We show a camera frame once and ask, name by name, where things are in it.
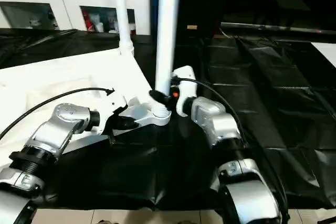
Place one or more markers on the white plastic table top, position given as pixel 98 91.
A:
pixel 65 77

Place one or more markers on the white plastic table leg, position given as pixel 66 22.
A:
pixel 168 24
pixel 123 11

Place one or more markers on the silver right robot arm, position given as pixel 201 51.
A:
pixel 218 124

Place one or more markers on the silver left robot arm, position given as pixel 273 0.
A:
pixel 60 124

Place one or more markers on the black mat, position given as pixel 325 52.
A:
pixel 183 161

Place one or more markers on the small tan label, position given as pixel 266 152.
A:
pixel 191 27

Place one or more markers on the dark blue upright panel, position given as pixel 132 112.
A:
pixel 154 3

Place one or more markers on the red packet in cabinet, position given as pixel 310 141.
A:
pixel 87 20

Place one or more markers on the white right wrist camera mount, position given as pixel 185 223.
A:
pixel 187 85

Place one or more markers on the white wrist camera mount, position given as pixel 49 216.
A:
pixel 118 103
pixel 187 85

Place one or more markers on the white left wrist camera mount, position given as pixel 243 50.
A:
pixel 118 103

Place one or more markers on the black metal rail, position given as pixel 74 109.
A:
pixel 275 27

